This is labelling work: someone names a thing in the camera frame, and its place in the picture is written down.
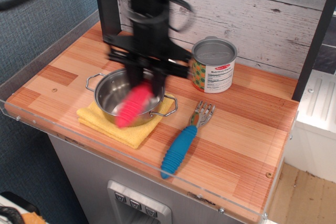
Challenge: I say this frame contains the black vertical post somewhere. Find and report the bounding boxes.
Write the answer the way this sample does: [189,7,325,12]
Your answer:
[97,0,131,42]
[292,0,335,102]

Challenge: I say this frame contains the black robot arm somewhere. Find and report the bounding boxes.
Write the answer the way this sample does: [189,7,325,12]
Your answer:
[107,0,193,96]

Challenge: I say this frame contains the yellow folded cloth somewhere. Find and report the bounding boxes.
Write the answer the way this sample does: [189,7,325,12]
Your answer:
[76,102,163,149]

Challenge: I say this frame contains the silver dispenser button panel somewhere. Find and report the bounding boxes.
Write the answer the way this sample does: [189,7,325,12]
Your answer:
[107,180,173,223]

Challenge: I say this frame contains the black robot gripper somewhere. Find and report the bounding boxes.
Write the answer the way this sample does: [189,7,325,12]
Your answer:
[106,11,192,97]

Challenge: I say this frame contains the grey toy fridge cabinet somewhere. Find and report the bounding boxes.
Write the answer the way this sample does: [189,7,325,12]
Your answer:
[47,132,237,224]

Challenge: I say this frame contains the orange object at corner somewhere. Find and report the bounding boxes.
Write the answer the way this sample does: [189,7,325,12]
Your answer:
[21,212,46,224]

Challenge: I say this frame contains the black vertical post left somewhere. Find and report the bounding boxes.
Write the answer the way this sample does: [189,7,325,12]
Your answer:
[97,0,131,42]

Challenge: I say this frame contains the white toy sink unit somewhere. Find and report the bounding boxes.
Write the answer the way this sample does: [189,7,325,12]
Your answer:
[284,70,335,182]

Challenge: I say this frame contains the silver steel pan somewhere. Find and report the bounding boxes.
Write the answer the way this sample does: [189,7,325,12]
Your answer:
[86,68,178,126]

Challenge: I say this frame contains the red-handled metal spoon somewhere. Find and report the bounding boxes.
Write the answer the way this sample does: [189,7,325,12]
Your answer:
[115,81,153,128]

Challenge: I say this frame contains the clear acrylic table guard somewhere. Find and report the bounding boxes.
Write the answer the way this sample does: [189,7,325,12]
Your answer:
[1,12,298,223]

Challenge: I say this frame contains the black vertical post right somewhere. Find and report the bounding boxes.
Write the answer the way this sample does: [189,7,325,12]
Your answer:
[292,0,335,102]

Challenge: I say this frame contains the blue-handled metal fork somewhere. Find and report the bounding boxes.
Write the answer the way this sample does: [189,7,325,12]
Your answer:
[161,101,215,179]

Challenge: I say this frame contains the toy food can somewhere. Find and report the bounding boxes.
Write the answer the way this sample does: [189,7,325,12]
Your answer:
[191,36,237,93]

